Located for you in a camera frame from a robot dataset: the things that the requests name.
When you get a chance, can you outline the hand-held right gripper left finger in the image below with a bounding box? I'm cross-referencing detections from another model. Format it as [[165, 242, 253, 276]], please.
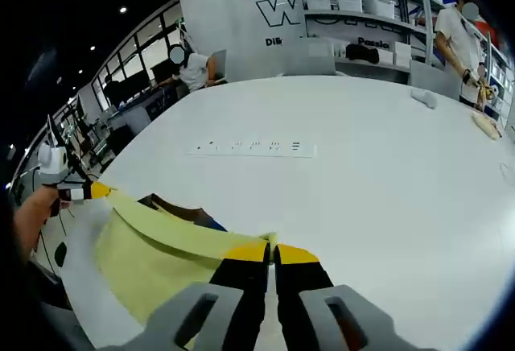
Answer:
[[120, 242, 272, 351]]

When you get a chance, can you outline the grey chair back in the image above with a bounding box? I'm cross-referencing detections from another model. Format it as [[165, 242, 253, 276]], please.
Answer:
[[282, 36, 338, 77], [409, 60, 462, 101]]

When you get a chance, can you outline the yellow garment with blue sleeve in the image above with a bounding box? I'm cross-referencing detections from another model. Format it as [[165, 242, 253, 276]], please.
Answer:
[[95, 188, 279, 348]]

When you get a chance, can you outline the black bag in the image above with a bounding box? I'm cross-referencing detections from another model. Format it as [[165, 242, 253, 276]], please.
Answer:
[[344, 43, 381, 63]]

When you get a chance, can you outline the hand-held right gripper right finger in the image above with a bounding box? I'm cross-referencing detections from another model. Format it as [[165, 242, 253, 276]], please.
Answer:
[[274, 244, 439, 351]]

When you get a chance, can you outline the row of white storage bins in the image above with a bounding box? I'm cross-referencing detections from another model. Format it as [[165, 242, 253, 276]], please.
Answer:
[[303, 0, 398, 20]]

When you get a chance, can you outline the grey laptop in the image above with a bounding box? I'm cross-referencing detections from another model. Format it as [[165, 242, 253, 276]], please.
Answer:
[[208, 48, 229, 85]]

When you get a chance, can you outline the white table socket panel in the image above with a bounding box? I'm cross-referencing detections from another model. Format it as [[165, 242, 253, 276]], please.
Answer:
[[186, 139, 319, 159]]

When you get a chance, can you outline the beige folded cloth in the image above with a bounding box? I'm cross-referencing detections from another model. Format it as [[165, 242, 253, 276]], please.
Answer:
[[471, 109, 504, 139]]

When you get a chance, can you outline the white crumpled cloth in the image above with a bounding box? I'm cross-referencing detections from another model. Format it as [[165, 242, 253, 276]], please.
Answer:
[[410, 88, 439, 109]]

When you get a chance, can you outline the black computer monitor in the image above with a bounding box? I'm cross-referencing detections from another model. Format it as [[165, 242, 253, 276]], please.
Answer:
[[120, 69, 150, 97], [150, 60, 180, 86]]

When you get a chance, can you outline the grey metal shelving unit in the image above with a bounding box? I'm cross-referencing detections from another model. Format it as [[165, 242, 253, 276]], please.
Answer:
[[297, 0, 447, 76]]

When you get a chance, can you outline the white cardboard box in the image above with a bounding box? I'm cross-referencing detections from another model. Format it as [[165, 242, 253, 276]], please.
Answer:
[[393, 40, 412, 65]]

